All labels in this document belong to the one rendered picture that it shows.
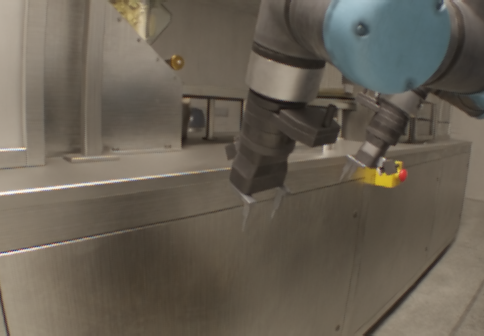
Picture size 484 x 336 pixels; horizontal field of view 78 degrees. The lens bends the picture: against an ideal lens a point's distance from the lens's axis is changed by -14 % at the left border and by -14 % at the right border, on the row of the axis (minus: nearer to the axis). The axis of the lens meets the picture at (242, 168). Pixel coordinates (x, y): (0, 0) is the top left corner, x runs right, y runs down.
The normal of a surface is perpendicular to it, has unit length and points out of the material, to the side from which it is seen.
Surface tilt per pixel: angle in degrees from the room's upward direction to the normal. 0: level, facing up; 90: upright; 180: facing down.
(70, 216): 90
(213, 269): 90
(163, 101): 90
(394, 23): 115
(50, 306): 90
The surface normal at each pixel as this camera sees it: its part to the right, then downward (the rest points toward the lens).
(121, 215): 0.70, 0.15
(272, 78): -0.43, 0.42
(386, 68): 0.22, 0.55
